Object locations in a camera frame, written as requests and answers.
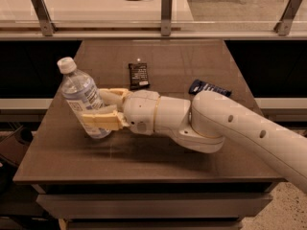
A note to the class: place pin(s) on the black snack bar wrapper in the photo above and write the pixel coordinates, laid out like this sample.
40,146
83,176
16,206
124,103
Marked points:
138,76

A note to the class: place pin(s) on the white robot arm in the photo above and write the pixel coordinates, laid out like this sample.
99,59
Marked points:
203,124

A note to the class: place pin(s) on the left metal railing bracket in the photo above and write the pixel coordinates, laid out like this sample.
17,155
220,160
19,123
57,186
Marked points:
46,25

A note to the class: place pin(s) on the right metal railing bracket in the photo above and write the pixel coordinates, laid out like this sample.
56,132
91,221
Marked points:
284,25

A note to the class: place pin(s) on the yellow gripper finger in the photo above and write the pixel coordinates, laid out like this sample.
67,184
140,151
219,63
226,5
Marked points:
114,96
113,121

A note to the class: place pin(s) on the blue snack bar wrapper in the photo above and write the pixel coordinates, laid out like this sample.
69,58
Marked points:
199,85

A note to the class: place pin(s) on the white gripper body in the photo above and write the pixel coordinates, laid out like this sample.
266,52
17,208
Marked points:
140,111

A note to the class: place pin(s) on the dark object at left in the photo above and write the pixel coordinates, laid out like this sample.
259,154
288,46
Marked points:
14,147

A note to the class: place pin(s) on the grey drawer cabinet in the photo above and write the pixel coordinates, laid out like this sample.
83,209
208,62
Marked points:
182,211

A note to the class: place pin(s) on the metal railing bracket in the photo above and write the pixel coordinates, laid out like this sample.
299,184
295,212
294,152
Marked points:
284,25
46,25
166,17

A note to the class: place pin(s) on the clear blue-labelled plastic bottle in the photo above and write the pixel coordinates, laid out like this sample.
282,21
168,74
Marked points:
81,93

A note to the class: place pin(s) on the middle metal railing bracket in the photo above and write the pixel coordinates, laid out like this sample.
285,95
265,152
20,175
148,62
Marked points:
166,17

